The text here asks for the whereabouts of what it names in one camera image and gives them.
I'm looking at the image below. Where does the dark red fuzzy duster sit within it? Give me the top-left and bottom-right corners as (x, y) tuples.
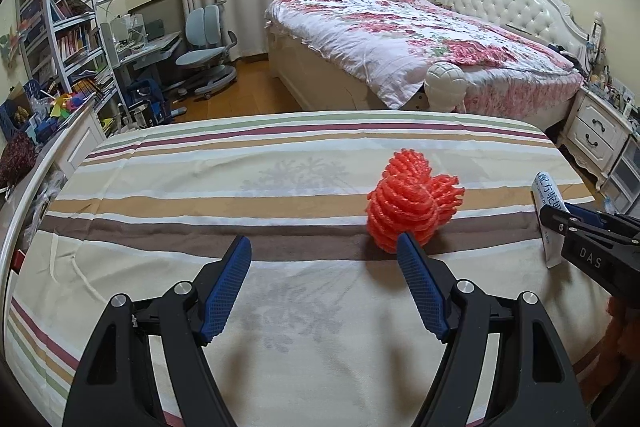
(0, 132), (38, 190)

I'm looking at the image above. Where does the red foam fruit net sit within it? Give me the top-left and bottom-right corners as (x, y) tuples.
(366, 148), (460, 254)

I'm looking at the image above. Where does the cluster of small bottles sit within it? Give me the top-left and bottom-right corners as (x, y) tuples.
(582, 14), (640, 118)

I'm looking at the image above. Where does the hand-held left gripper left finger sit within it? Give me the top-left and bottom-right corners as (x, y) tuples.
(62, 234), (253, 427)

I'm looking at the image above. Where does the bed with floral quilt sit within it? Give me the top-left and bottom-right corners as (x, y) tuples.
(264, 0), (585, 128)

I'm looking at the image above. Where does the person's right forearm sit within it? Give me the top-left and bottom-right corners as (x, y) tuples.
(602, 296), (640, 360)

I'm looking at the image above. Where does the plastic drawer unit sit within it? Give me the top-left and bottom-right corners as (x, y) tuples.
(597, 152), (640, 212)

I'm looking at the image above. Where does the grey blue desk chair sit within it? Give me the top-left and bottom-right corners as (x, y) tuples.
(175, 4), (240, 100)

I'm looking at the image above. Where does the white bookshelf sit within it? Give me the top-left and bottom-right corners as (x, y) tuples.
(15, 0), (126, 108)

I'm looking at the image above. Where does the pile of colourful toys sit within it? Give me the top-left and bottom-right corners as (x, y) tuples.
(0, 79), (96, 148)

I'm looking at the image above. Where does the white ribbed bedpost knob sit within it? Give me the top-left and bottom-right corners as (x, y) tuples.
(424, 61), (468, 112)

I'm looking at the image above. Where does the white tufted headboard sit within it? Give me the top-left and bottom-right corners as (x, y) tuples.
(435, 0), (603, 58)

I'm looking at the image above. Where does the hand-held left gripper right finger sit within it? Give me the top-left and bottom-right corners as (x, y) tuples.
(396, 231), (583, 427)

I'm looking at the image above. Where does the grey study desk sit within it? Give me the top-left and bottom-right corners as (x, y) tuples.
(97, 14), (183, 118)

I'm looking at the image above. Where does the striped bed sheet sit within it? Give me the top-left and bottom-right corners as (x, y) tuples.
(5, 111), (616, 427)

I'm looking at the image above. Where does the white nightstand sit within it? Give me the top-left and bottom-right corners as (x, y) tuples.
(559, 87), (632, 188)

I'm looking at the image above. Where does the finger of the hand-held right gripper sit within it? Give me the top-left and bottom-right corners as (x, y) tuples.
(539, 206), (586, 240)
(564, 202), (640, 244)

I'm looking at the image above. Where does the white bed frame rail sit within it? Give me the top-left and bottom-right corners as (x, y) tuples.
(0, 102), (106, 258)

